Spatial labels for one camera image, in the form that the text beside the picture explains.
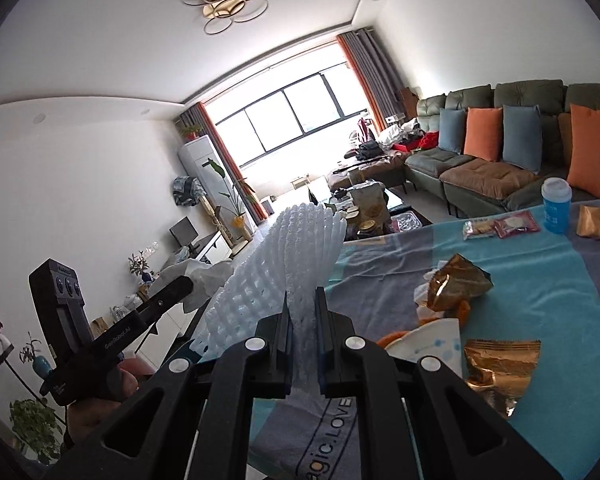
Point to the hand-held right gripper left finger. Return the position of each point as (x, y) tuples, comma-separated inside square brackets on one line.
[(286, 340)]

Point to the leafy green houseplant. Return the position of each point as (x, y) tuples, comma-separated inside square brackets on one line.
[(35, 427)]

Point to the person's left hand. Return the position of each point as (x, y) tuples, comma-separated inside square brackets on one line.
[(130, 380)]

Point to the white black media cabinet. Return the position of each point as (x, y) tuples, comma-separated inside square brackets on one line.
[(180, 317)]

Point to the group of jars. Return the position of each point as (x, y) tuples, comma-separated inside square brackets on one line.
[(365, 227)]

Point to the white tissue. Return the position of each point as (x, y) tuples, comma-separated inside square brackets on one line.
[(205, 280)]

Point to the grey orange curtain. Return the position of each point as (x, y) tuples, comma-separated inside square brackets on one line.
[(225, 170), (375, 75)]

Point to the red snack packet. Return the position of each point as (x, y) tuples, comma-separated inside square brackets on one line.
[(517, 223)]

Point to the pile of clothes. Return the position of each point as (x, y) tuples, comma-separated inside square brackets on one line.
[(395, 137)]

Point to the clear cracker packet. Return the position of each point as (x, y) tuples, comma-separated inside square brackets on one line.
[(479, 230)]

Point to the blue cup with white lid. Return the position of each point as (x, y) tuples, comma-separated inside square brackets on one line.
[(556, 205)]

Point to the orange peel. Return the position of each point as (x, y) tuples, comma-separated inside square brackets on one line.
[(462, 310)]

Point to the large window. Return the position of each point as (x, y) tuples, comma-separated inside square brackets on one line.
[(290, 115)]

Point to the black monitor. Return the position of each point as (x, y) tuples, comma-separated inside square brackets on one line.
[(184, 232)]

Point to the tall leafy potted plant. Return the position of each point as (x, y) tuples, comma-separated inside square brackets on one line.
[(235, 200)]

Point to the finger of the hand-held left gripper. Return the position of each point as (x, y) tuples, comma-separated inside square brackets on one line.
[(167, 296)]

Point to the brown paper bag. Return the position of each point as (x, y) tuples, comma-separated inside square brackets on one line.
[(369, 202)]

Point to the white dotted paper cup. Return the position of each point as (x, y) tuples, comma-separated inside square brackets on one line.
[(430, 342)]

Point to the white standing air conditioner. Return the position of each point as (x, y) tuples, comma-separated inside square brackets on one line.
[(200, 160)]

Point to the flower vase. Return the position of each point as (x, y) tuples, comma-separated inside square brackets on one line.
[(140, 267)]

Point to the cloth covered floor fan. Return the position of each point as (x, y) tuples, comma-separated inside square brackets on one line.
[(187, 191)]

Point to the blue cushion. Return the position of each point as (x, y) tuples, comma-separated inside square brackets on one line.
[(452, 130), (522, 137)]

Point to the small green potted plant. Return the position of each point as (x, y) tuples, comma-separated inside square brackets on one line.
[(191, 131)]

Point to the glass coffee table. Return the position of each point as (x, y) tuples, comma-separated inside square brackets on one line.
[(410, 207)]

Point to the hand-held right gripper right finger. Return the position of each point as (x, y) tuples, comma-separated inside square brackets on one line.
[(321, 340)]

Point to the white foam fruit net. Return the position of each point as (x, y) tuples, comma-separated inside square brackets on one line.
[(280, 270)]

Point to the small grey waste bin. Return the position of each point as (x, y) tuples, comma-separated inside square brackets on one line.
[(267, 208)]

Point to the green sectional sofa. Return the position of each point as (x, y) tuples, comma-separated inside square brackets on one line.
[(480, 180)]

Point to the orange cushion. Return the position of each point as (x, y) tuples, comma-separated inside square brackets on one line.
[(595, 152), (482, 135)]

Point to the small plant in blue vase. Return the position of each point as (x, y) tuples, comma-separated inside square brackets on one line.
[(41, 362)]

